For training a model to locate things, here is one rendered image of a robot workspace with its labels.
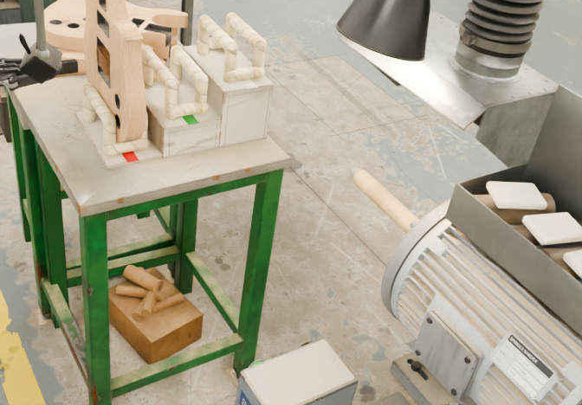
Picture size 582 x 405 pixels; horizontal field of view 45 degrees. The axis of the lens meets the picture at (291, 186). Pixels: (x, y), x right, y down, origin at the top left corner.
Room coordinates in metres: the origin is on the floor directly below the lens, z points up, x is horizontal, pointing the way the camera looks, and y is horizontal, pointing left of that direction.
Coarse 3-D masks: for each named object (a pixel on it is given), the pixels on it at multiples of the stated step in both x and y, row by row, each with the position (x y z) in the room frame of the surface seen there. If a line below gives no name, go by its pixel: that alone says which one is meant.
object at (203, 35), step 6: (198, 24) 1.76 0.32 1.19; (198, 30) 1.76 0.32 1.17; (204, 30) 1.76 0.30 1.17; (198, 36) 1.76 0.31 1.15; (204, 36) 1.76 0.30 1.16; (198, 42) 1.76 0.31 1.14; (204, 42) 1.76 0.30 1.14; (198, 48) 1.76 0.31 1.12; (204, 48) 1.76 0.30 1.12; (198, 54) 1.76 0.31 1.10; (204, 54) 1.76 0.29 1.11
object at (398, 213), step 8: (360, 176) 1.05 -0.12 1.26; (368, 176) 1.05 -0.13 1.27; (360, 184) 1.04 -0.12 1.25; (368, 184) 1.03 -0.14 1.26; (376, 184) 1.03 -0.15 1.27; (368, 192) 1.02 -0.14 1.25; (376, 192) 1.01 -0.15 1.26; (384, 192) 1.01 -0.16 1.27; (376, 200) 1.00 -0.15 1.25; (384, 200) 0.99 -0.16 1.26; (392, 200) 0.99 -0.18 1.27; (384, 208) 0.98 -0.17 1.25; (392, 208) 0.97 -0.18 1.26; (400, 208) 0.97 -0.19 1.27; (392, 216) 0.96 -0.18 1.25; (400, 216) 0.95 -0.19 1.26; (408, 216) 0.95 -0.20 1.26; (416, 216) 0.95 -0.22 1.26; (400, 224) 0.94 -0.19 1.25; (408, 224) 0.93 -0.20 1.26
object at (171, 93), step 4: (168, 88) 1.53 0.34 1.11; (172, 88) 1.53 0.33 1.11; (176, 88) 1.53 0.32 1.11; (168, 92) 1.53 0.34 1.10; (172, 92) 1.53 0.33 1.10; (176, 92) 1.53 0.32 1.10; (168, 96) 1.53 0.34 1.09; (172, 96) 1.53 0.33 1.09; (176, 96) 1.53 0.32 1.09; (168, 100) 1.53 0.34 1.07; (172, 100) 1.53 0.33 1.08; (176, 100) 1.54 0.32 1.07; (168, 104) 1.53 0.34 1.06; (172, 104) 1.53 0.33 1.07; (176, 104) 1.54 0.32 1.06; (168, 116) 1.53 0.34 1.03
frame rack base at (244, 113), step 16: (192, 48) 1.78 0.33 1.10; (208, 64) 1.71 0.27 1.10; (240, 64) 1.74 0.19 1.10; (192, 80) 1.72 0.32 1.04; (208, 80) 1.65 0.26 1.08; (256, 80) 1.66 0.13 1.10; (208, 96) 1.64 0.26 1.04; (224, 96) 1.57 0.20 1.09; (240, 96) 1.60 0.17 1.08; (256, 96) 1.63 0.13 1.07; (224, 112) 1.57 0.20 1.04; (240, 112) 1.60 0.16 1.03; (256, 112) 1.63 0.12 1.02; (224, 128) 1.58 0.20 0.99; (240, 128) 1.60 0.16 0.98; (256, 128) 1.63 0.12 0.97; (224, 144) 1.58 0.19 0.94
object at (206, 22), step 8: (200, 16) 1.77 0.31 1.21; (208, 16) 1.77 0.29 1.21; (208, 24) 1.73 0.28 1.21; (216, 24) 1.72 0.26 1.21; (208, 32) 1.72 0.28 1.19; (216, 32) 1.69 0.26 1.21; (224, 32) 1.69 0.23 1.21; (216, 40) 1.68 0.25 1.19; (224, 40) 1.65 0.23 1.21; (232, 40) 1.64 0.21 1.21; (224, 48) 1.64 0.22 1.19; (232, 48) 1.62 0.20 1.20
